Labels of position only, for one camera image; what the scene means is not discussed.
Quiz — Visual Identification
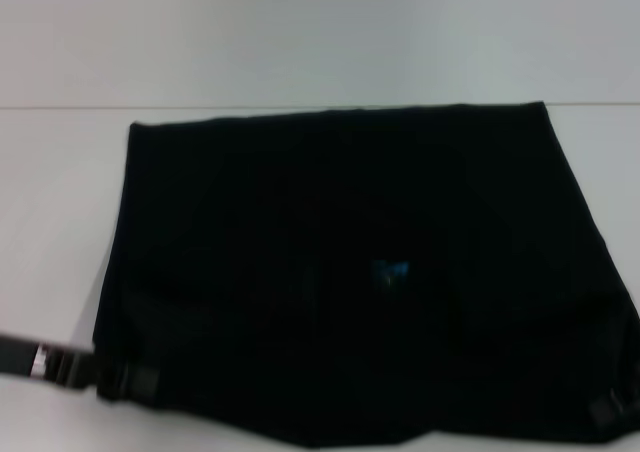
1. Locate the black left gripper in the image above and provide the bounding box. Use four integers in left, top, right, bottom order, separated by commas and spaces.
0, 333, 162, 401

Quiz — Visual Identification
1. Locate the black shirt with FREE print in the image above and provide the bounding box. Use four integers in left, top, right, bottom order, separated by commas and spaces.
92, 100, 640, 452

